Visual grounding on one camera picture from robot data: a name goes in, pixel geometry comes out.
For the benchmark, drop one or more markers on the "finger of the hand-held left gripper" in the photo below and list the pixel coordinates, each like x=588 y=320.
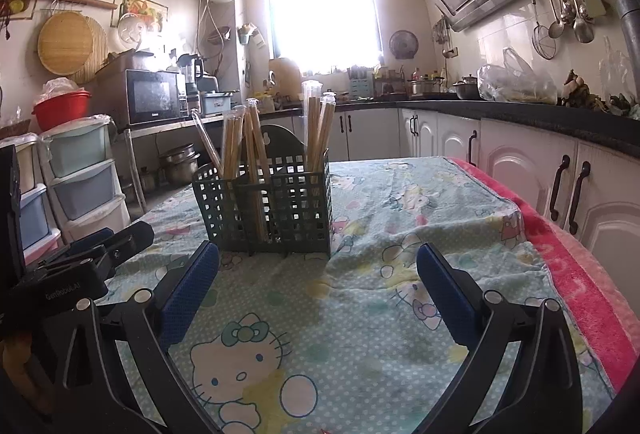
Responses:
x=90 y=241
x=130 y=239

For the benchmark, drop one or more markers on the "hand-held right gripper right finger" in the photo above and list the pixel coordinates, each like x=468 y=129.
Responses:
x=450 y=294

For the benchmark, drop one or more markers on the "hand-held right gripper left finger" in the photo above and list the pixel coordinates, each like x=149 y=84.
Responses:
x=192 y=289

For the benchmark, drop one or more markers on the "green plastic utensil holder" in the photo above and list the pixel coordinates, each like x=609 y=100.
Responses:
x=285 y=214

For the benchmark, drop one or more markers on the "bunch of wooden chopsticks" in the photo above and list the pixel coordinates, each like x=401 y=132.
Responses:
x=315 y=134

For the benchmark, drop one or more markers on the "person's left hand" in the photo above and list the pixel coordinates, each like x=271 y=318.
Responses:
x=12 y=364

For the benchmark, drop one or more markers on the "green topped plastic drawer tower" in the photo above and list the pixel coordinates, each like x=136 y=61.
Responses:
x=80 y=184

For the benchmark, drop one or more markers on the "stacked stainless steel pots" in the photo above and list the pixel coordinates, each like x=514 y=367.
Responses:
x=180 y=169

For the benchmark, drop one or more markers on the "cartoon print bedsheet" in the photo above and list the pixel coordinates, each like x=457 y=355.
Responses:
x=360 y=234

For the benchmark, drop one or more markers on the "metal shelf rack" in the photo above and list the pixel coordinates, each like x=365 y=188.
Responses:
x=165 y=124

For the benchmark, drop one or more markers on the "pink blanket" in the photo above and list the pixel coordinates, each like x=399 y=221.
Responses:
x=575 y=274

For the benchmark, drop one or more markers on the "red plastic basin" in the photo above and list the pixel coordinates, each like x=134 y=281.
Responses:
x=60 y=111

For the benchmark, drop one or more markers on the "microwave oven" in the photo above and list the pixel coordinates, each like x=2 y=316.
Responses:
x=150 y=96

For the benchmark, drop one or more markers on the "white base cabinets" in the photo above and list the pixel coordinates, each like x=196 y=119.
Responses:
x=520 y=154

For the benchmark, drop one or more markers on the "white plastic bag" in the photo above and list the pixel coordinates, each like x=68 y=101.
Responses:
x=60 y=86

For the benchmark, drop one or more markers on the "grey storage box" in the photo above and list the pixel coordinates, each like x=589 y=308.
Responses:
x=215 y=103

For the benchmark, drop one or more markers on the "blender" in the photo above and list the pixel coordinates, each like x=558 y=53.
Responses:
x=190 y=66

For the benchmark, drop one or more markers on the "black countertop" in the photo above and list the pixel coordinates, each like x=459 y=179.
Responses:
x=525 y=111

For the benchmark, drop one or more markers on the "round bamboo tray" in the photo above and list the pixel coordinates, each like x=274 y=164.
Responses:
x=65 y=41

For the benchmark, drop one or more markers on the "steel lidded pot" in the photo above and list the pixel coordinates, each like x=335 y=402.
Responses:
x=466 y=90

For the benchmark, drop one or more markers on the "steel stock pot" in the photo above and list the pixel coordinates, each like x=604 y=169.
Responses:
x=425 y=88

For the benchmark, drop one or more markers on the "plastic bag with food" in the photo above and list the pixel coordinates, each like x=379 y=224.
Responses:
x=515 y=86

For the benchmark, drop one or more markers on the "teal knife rack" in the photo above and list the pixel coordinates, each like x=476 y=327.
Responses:
x=361 y=88

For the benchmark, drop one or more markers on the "wooden cutting board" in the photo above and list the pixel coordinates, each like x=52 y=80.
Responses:
x=285 y=74

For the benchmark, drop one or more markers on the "pile of leaf wrapped dumplings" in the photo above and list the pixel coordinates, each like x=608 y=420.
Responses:
x=580 y=91

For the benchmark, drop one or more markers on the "small cluster of hanging ladles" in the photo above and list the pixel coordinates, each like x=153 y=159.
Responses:
x=441 y=36

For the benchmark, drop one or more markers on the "clear plastic bag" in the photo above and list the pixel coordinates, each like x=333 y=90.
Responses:
x=617 y=64

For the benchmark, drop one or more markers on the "kitchen window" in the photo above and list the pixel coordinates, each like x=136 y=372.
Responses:
x=320 y=14

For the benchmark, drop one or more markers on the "grey pipe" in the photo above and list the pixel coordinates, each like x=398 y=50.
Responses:
x=629 y=44

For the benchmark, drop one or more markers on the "small round wall fan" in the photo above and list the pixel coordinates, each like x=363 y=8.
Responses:
x=403 y=44

